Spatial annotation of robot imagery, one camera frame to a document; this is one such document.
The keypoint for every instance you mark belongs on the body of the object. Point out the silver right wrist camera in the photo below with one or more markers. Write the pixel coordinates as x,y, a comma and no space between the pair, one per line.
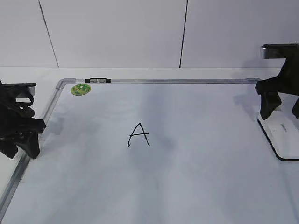
278,51

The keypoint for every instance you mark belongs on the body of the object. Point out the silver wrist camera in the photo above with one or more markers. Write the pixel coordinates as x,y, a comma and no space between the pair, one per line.
21,90
278,51

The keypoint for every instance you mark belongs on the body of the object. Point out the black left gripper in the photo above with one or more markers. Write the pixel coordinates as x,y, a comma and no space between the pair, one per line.
17,118

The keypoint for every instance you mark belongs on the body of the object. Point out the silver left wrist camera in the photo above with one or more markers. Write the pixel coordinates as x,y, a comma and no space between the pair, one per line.
21,90

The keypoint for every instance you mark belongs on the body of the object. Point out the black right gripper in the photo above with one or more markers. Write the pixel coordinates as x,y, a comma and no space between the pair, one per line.
286,82

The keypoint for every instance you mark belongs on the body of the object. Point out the black and grey board clip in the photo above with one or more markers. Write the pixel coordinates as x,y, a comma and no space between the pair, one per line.
98,80

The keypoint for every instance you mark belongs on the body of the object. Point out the green round magnet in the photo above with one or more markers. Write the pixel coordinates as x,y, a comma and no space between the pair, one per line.
80,89

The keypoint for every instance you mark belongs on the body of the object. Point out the white whiteboard eraser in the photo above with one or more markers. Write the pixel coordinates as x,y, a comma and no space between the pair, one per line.
282,132

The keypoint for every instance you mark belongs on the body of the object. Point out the white board with aluminium frame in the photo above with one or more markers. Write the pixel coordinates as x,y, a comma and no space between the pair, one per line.
143,153

